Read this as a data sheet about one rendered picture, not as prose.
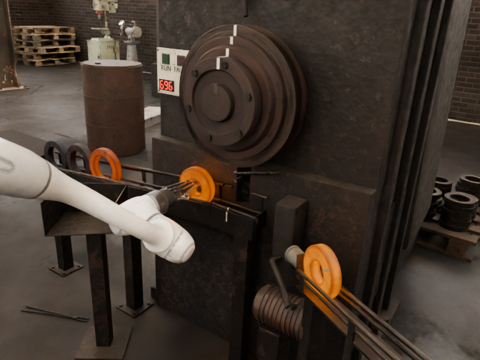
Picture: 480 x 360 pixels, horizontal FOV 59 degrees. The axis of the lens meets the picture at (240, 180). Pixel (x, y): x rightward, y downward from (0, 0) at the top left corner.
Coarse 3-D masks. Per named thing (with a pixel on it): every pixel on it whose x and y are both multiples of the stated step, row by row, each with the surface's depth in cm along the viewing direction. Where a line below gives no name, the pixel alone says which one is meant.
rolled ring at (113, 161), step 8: (96, 152) 193; (104, 152) 190; (112, 152) 191; (96, 160) 197; (112, 160) 188; (96, 168) 198; (112, 168) 190; (120, 168) 191; (104, 176) 199; (112, 176) 191; (120, 176) 192
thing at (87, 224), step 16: (112, 192) 171; (48, 208) 157; (64, 208) 173; (48, 224) 158; (64, 224) 164; (80, 224) 163; (96, 224) 162; (96, 240) 165; (96, 256) 167; (96, 272) 170; (96, 288) 173; (96, 304) 176; (96, 320) 179; (96, 336) 182; (112, 336) 187; (128, 336) 190; (80, 352) 180; (96, 352) 180; (112, 352) 181
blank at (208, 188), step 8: (192, 168) 162; (200, 168) 162; (184, 176) 165; (192, 176) 163; (200, 176) 160; (208, 176) 160; (200, 184) 162; (208, 184) 159; (208, 192) 161; (208, 200) 162
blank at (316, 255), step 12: (312, 252) 122; (324, 252) 116; (312, 264) 123; (324, 264) 116; (336, 264) 115; (312, 276) 123; (324, 276) 117; (336, 276) 114; (324, 288) 117; (336, 288) 115
